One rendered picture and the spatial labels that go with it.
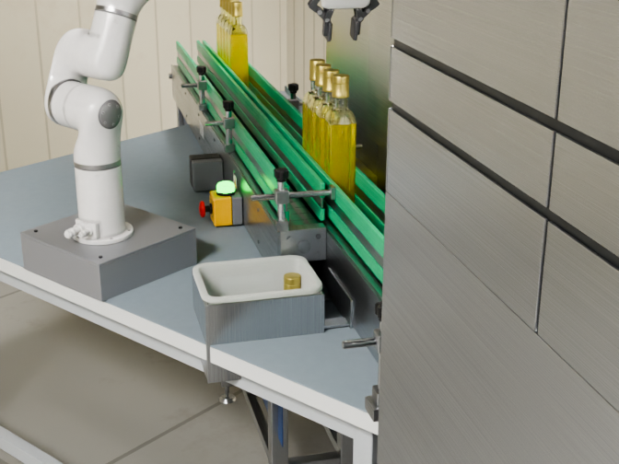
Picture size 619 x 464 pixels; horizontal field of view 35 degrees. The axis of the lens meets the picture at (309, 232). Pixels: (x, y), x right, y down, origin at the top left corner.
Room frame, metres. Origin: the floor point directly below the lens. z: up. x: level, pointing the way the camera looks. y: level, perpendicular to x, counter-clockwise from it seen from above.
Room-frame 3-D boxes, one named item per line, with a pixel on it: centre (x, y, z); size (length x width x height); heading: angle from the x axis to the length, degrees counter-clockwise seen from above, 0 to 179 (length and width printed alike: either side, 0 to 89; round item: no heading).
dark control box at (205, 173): (2.50, 0.27, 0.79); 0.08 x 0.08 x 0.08; 14
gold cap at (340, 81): (1.98, -0.06, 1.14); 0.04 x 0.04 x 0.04
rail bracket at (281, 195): (1.83, 0.03, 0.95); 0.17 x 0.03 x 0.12; 104
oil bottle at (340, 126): (1.98, -0.06, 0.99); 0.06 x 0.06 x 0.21; 14
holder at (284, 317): (1.70, 0.07, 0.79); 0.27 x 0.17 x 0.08; 104
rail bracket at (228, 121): (2.40, 0.23, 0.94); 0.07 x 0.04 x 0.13; 104
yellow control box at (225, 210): (2.23, 0.20, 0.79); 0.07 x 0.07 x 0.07; 14
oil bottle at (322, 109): (2.03, -0.04, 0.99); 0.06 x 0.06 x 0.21; 13
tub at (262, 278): (1.69, 0.10, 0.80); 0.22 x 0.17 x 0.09; 104
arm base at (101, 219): (1.91, 0.44, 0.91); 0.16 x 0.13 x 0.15; 150
